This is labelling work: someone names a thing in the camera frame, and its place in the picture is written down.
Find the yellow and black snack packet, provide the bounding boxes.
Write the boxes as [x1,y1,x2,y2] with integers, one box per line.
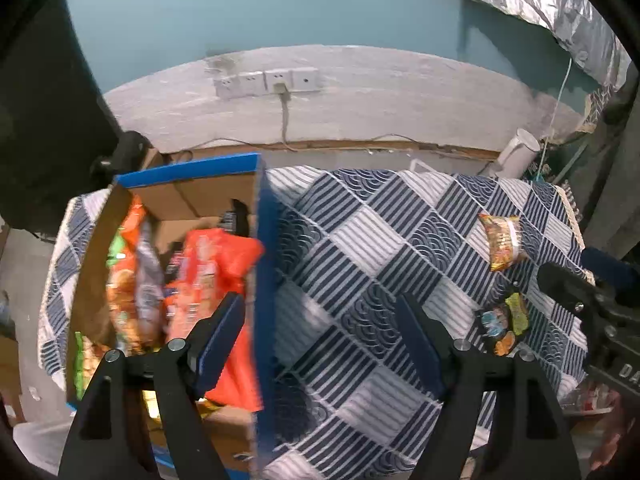
[502,291,532,336]

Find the orange packet with green label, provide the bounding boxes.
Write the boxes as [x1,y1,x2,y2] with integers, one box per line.
[105,195,166,356]

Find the black round object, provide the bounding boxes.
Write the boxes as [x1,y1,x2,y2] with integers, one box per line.
[90,131,153,182]

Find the thin white cord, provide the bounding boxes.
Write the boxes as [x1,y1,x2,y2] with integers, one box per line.
[542,57,573,143]

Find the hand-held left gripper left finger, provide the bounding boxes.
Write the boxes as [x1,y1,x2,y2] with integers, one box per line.
[57,290,248,480]

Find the grey plug cable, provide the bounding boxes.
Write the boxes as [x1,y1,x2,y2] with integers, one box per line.
[275,82,297,152]

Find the white plastic bag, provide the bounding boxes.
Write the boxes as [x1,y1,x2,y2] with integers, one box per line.
[12,410,76,477]

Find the person's right forearm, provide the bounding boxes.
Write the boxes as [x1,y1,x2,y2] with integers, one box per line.
[590,395,637,472]

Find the red-orange snack packet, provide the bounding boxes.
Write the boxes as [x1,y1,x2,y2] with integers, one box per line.
[162,227,266,412]

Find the dark blue snack packet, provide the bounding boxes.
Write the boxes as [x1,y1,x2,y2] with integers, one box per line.
[475,305,526,358]

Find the navy and white patterned tablecloth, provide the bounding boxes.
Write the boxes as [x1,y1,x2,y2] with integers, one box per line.
[37,165,588,480]

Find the white cylinder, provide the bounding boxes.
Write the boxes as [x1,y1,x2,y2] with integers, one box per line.
[492,128,541,179]

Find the silver foil sheet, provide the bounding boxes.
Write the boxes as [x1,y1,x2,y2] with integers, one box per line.
[457,0,633,92]

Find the brown striped snack packet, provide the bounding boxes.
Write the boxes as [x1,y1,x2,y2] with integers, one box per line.
[477,212,531,273]

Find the blue cardboard box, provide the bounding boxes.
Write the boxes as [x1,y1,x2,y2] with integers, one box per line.
[65,152,278,480]

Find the white wall socket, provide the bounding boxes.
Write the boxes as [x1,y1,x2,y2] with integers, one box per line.
[291,67,321,92]
[264,69,294,93]
[239,72,267,96]
[214,76,242,100]

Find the green snack packet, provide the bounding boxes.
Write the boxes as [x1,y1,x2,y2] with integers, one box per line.
[72,330,108,402]

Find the clear plastic bottle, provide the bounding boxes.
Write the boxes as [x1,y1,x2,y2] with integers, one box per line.
[562,382,618,413]

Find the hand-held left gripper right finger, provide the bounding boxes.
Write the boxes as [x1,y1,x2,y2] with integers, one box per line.
[395,292,583,480]

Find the silver snack packet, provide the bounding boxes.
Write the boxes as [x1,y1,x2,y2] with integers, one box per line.
[135,230,167,342]

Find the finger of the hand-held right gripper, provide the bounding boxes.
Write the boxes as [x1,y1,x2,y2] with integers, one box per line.
[580,247,636,286]
[537,262,601,322]

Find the large black panel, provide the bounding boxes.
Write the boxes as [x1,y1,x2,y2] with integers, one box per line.
[0,0,122,235]

